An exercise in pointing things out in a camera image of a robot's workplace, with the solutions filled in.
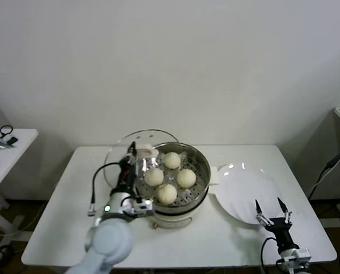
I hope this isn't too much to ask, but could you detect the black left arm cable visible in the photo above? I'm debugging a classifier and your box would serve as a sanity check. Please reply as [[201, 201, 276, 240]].
[[87, 162, 122, 216]]

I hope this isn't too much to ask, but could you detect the cream electric cooking pot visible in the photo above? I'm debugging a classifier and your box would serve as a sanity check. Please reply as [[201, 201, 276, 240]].
[[146, 185, 209, 230]]

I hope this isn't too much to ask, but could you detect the perforated stainless steel steamer basket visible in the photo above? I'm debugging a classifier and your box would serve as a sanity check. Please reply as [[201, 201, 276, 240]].
[[134, 142, 219, 208]]

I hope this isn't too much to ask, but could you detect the white side table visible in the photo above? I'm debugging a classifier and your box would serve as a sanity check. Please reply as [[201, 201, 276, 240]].
[[0, 128, 38, 243]]

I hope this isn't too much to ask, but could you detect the white round plate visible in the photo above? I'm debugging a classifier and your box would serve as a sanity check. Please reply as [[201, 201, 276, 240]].
[[215, 163, 283, 225]]

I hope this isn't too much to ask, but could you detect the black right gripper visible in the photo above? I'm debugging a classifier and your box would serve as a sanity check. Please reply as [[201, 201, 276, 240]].
[[254, 197, 299, 252]]

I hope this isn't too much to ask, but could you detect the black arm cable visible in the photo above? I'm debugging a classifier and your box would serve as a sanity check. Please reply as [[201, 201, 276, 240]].
[[87, 162, 122, 216], [260, 236, 279, 274]]

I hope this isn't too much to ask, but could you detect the white steamed baozi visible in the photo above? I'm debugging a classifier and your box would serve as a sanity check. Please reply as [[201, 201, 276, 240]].
[[163, 152, 182, 170], [144, 167, 165, 186], [157, 184, 178, 204], [177, 168, 197, 188]]

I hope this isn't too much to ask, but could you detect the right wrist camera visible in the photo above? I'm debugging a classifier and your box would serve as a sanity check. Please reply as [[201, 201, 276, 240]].
[[289, 247, 312, 262]]

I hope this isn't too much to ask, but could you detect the glass lid with cream handle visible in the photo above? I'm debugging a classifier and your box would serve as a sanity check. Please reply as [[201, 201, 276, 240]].
[[105, 128, 182, 198]]

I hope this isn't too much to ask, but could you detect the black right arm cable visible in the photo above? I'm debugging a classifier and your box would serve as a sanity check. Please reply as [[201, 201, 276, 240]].
[[260, 236, 279, 274]]

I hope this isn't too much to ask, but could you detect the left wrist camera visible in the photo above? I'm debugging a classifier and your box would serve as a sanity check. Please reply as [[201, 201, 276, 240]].
[[123, 198, 155, 217]]

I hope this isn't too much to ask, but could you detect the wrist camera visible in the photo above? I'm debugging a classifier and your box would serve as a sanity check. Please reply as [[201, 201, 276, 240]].
[[123, 198, 155, 217], [289, 247, 312, 262]]

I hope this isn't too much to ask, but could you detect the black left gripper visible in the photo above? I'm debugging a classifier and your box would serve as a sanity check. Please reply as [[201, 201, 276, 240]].
[[116, 141, 161, 195]]

